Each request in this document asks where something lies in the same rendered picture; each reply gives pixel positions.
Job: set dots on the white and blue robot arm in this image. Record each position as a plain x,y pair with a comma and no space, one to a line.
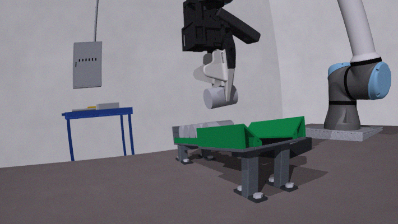
366,77

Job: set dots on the grey cylinder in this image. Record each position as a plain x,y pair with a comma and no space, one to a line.
215,97
217,123
181,134
186,131
192,131
198,125

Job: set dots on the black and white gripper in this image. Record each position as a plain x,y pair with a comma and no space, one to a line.
198,31

